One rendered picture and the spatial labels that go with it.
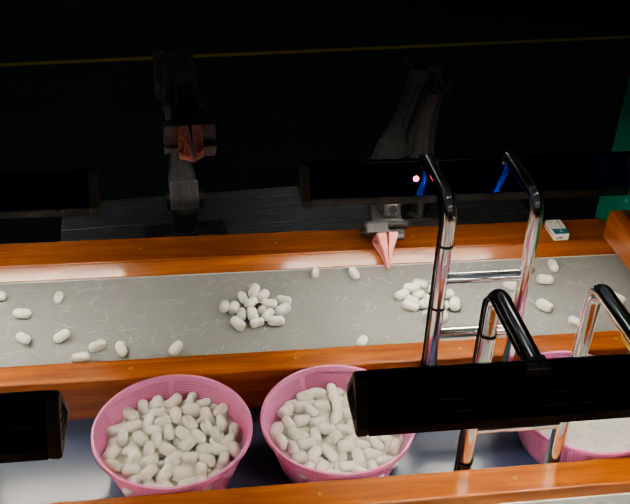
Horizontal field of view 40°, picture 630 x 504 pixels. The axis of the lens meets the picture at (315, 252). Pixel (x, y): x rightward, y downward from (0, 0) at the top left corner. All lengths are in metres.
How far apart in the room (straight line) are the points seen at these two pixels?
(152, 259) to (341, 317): 0.44
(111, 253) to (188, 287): 0.20
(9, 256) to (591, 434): 1.23
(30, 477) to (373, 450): 0.58
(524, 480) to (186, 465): 0.55
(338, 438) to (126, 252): 0.69
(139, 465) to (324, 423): 0.32
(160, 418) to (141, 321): 0.29
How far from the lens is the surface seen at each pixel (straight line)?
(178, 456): 1.48
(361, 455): 1.47
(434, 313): 1.54
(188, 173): 2.06
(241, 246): 1.93
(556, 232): 2.05
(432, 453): 1.59
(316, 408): 1.56
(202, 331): 1.72
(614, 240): 2.01
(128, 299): 1.83
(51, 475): 1.58
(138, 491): 1.43
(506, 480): 1.45
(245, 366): 1.60
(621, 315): 1.23
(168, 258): 1.90
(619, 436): 1.64
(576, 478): 1.49
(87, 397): 1.63
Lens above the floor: 1.81
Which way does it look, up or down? 33 degrees down
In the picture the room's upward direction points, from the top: 2 degrees clockwise
